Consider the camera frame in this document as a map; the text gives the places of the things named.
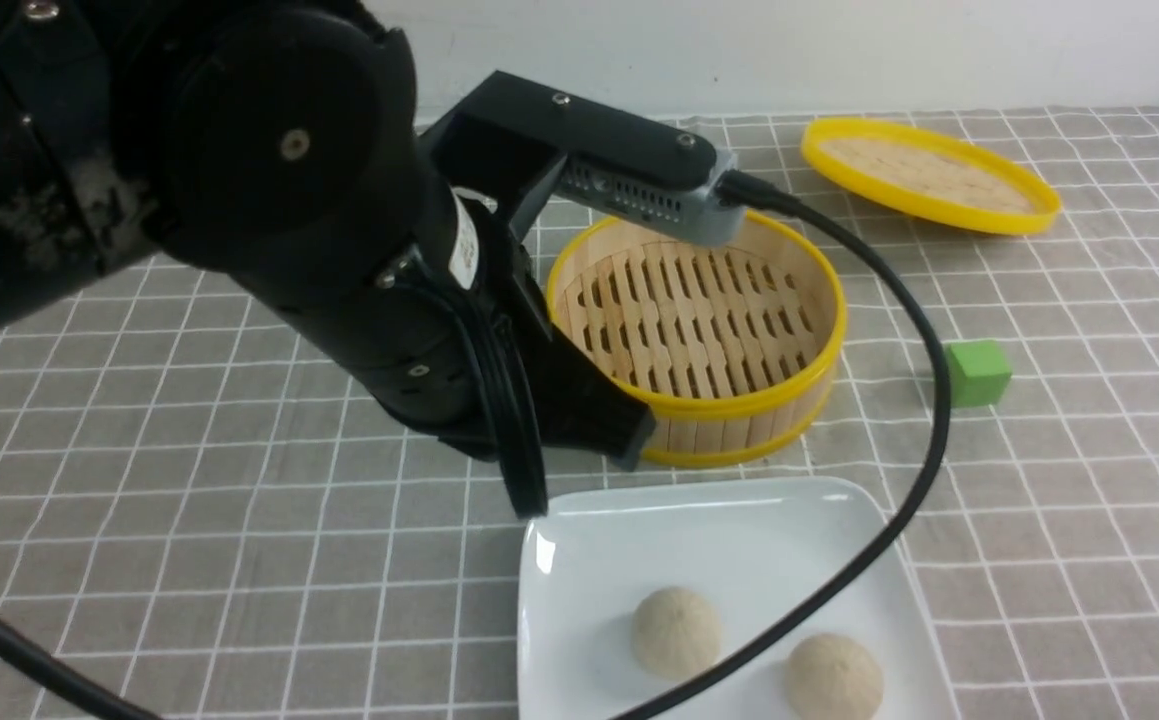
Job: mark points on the grey checked tablecloth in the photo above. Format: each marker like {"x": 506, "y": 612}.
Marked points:
{"x": 201, "y": 512}

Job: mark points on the steamed bun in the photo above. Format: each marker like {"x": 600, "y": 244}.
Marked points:
{"x": 676, "y": 634}
{"x": 831, "y": 676}

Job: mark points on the green wooden cube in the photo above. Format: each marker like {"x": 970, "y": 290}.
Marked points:
{"x": 980, "y": 373}

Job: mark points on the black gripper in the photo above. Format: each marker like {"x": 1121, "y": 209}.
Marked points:
{"x": 447, "y": 331}

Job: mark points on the yellow rimmed bamboo steamer lid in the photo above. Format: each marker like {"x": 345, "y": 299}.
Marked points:
{"x": 929, "y": 176}

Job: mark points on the white square plate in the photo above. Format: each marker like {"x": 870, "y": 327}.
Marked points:
{"x": 754, "y": 548}

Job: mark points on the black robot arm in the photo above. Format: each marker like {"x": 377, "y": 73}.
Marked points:
{"x": 274, "y": 142}

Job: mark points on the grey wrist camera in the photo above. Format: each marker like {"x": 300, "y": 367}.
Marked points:
{"x": 696, "y": 216}

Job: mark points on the yellow rimmed bamboo steamer basket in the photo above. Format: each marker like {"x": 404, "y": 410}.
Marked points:
{"x": 735, "y": 349}

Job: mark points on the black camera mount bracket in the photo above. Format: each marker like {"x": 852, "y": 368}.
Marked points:
{"x": 549, "y": 135}

